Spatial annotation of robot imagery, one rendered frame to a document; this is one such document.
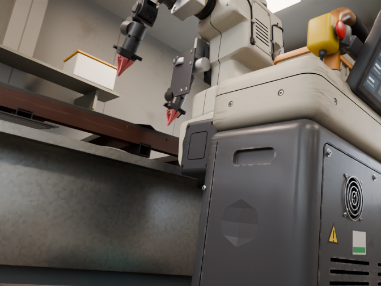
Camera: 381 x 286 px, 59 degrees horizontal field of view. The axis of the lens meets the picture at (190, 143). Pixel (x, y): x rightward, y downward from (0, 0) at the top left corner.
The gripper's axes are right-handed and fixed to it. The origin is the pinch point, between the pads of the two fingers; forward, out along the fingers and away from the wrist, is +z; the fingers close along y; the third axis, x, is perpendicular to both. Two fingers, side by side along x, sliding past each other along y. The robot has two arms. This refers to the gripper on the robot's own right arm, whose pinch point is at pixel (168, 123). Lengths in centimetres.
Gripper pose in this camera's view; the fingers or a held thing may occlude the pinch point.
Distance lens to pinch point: 162.4
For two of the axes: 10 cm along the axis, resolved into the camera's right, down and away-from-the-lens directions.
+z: -3.4, 8.7, -3.4
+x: 5.6, -1.0, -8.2
